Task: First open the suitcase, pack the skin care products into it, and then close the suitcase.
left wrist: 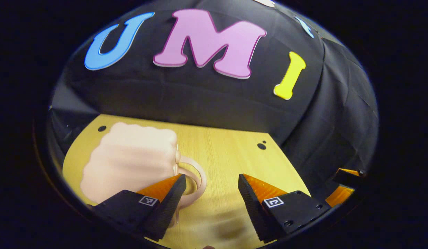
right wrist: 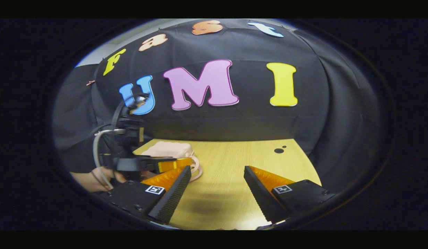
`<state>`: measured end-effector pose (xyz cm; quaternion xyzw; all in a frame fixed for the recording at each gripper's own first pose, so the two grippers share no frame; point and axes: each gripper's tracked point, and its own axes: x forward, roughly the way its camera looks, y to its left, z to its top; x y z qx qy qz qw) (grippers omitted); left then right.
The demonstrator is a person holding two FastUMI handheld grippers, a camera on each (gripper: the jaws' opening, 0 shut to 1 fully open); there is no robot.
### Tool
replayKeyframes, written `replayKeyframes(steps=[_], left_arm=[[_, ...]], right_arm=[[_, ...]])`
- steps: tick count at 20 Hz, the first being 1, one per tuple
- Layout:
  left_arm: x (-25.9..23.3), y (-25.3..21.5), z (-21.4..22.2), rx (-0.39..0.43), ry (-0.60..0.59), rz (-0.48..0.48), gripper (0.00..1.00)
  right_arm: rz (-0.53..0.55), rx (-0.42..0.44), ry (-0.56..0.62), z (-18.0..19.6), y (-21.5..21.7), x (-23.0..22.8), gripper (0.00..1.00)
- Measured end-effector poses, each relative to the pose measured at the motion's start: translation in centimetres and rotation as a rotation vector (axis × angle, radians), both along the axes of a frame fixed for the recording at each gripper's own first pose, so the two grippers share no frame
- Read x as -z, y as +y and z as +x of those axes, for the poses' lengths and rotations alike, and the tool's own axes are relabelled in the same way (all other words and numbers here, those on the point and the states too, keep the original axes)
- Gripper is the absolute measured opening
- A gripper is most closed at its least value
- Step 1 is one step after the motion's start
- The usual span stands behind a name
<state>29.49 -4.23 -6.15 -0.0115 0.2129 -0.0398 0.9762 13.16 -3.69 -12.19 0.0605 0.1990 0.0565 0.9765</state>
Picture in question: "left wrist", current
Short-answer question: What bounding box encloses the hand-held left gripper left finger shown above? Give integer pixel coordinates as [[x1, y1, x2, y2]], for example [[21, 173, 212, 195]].
[[92, 174, 187, 242]]

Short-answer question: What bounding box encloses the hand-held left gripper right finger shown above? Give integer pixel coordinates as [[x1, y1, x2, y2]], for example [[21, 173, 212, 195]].
[[238, 174, 332, 243]]

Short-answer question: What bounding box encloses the pink suitcase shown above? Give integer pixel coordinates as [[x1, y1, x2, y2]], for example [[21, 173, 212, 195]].
[[80, 122, 207, 229]]

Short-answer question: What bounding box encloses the black backdrop cloth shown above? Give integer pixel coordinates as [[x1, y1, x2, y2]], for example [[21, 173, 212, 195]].
[[48, 0, 379, 201]]

